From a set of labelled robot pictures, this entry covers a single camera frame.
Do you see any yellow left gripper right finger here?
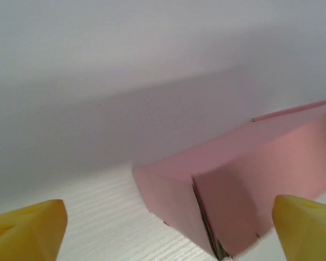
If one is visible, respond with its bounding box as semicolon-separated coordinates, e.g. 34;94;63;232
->
271;194;326;261

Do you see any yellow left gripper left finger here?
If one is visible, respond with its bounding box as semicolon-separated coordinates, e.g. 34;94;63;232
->
0;199;68;261

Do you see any pink paper box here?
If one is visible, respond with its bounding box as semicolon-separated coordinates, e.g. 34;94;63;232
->
133;97;326;261

